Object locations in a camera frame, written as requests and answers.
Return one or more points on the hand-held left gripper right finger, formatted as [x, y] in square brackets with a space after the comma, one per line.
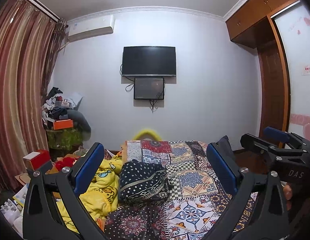
[221, 170]

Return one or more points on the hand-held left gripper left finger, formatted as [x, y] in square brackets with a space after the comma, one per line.
[88, 170]

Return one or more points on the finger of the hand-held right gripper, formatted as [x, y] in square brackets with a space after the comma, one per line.
[275, 133]
[253, 143]

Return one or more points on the navy patterned hooded garment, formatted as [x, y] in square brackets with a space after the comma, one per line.
[142, 182]

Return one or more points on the pile of clothes and bags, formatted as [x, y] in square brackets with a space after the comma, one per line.
[57, 105]

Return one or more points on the person's right hand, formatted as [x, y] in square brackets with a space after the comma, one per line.
[287, 193]

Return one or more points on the red cloth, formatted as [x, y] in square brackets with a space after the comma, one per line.
[67, 162]

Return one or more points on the dark grey pillow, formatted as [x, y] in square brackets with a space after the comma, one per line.
[225, 143]

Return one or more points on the patchwork print bed quilt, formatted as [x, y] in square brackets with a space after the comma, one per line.
[195, 180]

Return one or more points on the yellow cartoon print blanket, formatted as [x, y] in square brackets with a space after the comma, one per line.
[105, 195]

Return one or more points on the red box with white lid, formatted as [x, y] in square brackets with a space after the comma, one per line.
[39, 158]

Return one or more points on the grey bolster pillow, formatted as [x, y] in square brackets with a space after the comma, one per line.
[80, 120]

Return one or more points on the orange box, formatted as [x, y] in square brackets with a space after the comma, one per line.
[63, 124]

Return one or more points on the wooden wardrobe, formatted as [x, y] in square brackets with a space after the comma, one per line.
[270, 75]

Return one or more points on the yellow curved cushion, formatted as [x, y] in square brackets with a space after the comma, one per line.
[147, 132]

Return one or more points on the white sliding door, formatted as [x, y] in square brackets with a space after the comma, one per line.
[297, 55]

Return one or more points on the white packets on floor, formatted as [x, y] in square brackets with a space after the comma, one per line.
[11, 211]

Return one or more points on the striped brown curtain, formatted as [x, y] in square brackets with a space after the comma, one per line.
[17, 87]

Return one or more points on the white air conditioner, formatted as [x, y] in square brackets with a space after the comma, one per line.
[91, 28]

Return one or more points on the small wall sticker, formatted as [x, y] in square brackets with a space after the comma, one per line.
[306, 70]

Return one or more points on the small black wall screen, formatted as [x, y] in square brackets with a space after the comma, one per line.
[148, 88]

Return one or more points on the black wall television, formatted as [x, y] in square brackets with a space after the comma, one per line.
[148, 60]

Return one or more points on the curtain rail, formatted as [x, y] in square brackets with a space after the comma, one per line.
[37, 3]

